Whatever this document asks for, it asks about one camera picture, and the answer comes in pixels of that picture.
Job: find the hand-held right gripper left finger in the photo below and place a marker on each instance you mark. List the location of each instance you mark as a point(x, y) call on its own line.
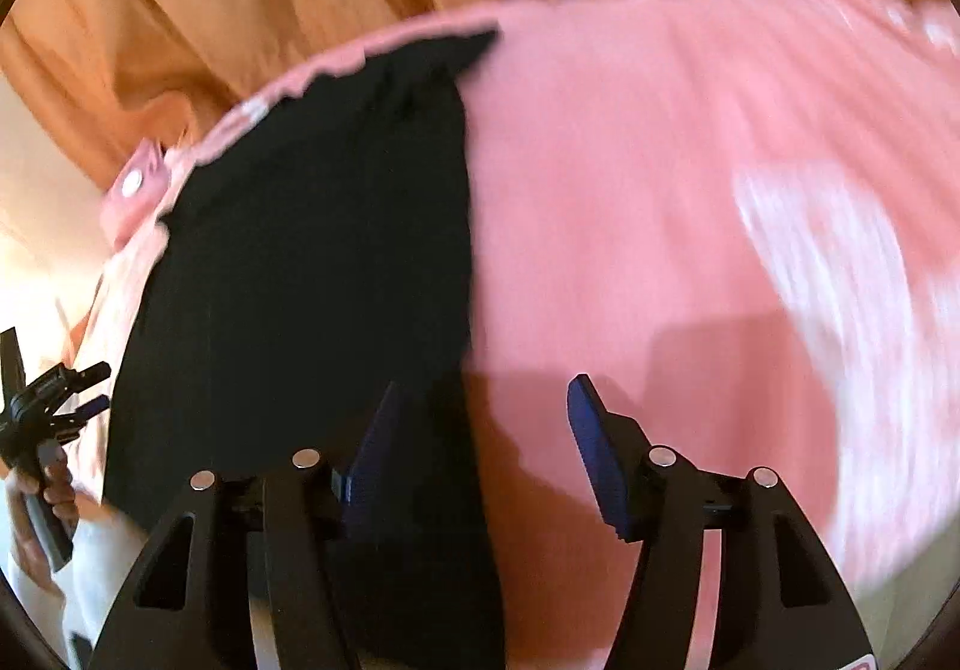
point(379, 460)

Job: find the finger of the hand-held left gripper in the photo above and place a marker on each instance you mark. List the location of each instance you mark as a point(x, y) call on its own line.
point(86, 374)
point(90, 406)

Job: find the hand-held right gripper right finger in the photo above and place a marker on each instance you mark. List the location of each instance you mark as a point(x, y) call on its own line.
point(592, 445)

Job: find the black garment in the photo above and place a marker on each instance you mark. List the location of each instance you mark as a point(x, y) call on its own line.
point(315, 280)

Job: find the person's left hand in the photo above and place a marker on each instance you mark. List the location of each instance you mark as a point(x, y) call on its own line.
point(52, 490)

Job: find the pink printed blanket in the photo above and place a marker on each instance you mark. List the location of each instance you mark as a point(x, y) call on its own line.
point(637, 250)

